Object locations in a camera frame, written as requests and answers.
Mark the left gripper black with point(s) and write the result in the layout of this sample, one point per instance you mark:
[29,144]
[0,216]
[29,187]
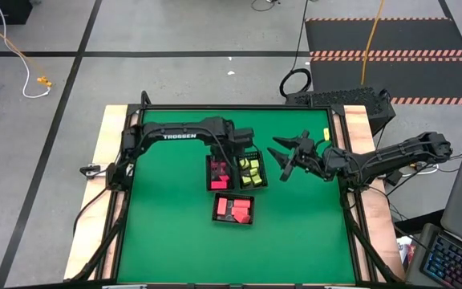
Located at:
[241,138]

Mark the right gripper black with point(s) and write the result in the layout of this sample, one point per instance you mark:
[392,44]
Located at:
[307,154]

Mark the small red cuboid block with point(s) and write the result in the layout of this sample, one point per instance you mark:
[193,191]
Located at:
[222,167]

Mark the yellow oblong block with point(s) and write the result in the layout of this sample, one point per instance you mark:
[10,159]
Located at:
[326,134]
[257,180]

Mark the small yellow block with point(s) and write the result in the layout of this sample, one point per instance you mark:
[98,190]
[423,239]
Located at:
[246,180]

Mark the red oblong block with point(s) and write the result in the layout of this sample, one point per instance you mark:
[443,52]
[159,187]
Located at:
[219,185]
[225,178]

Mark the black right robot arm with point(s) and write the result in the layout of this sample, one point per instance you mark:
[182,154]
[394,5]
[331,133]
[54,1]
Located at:
[395,154]

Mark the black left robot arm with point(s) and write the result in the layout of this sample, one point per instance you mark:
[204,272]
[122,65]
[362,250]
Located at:
[179,136]

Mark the black plastic slotted basket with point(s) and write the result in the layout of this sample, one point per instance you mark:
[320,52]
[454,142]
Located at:
[227,218]
[214,177]
[240,172]

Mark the green table mat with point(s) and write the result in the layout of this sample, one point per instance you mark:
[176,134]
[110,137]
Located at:
[295,249]

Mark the red and white box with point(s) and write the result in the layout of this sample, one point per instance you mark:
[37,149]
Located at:
[406,251]

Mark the black striped floor mat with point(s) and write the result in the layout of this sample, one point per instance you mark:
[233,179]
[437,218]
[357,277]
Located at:
[395,36]

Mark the backlit keyboard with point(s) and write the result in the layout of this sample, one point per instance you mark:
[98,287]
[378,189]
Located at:
[455,265]

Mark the black table frame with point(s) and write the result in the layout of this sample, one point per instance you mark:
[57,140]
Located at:
[235,107]

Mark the silver frame bracket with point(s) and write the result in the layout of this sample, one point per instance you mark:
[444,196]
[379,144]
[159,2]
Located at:
[347,287]
[124,286]

